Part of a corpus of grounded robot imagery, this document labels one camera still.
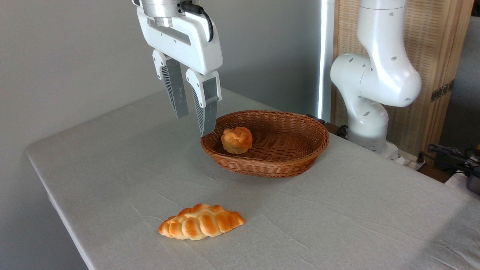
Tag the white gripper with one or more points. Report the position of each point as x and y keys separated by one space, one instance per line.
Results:
x=187 y=41

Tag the long braided bread loaf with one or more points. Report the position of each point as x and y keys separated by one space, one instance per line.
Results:
x=200 y=223

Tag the round knotted bread roll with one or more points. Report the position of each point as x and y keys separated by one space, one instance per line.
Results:
x=237 y=140

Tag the brown wicker basket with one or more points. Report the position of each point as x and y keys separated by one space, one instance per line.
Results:
x=285 y=157

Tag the black clamp behind basket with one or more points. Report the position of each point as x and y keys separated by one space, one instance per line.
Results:
x=333 y=128

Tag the grey tablecloth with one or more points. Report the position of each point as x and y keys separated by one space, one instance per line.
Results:
x=150 y=168

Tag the wooden bamboo screen panel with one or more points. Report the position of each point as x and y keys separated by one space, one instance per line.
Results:
x=435 y=37

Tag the brass screen hinge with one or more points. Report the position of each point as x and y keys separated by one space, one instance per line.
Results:
x=442 y=90

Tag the white vertical post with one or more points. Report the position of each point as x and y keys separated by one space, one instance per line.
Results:
x=325 y=56

